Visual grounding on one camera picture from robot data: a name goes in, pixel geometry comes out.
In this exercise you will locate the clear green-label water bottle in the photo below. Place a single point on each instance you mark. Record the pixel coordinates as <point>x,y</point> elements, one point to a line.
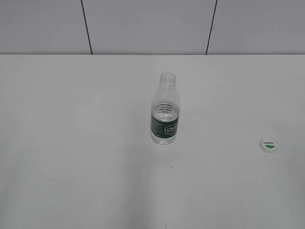
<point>165,110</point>

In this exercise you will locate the white green bottle cap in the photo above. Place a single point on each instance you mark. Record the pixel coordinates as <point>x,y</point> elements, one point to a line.
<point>268,145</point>

